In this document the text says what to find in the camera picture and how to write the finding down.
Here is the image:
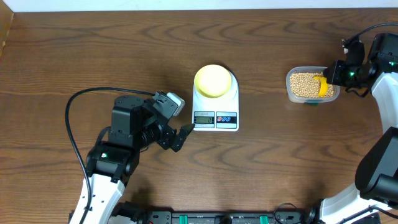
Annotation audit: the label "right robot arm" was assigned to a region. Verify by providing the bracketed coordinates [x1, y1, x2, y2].
[313, 33, 397, 223]

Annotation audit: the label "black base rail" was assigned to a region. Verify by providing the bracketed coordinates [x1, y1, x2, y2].
[68, 202, 382, 224]

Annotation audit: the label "clear plastic container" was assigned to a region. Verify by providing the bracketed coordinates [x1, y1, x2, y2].
[286, 66, 340, 103]

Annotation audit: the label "yellow plastic bowl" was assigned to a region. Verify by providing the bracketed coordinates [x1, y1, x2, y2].
[194, 65, 232, 98]

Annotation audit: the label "soybeans in container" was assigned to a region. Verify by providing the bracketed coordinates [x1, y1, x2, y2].
[289, 72, 335, 98]

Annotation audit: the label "white digital kitchen scale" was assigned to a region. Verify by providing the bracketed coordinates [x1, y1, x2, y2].
[192, 70, 239, 132]

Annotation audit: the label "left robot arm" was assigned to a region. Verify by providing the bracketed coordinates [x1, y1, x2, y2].
[70, 92, 194, 223]

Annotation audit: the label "yellow measuring scoop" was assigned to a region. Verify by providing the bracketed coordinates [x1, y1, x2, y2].
[313, 76, 328, 96]

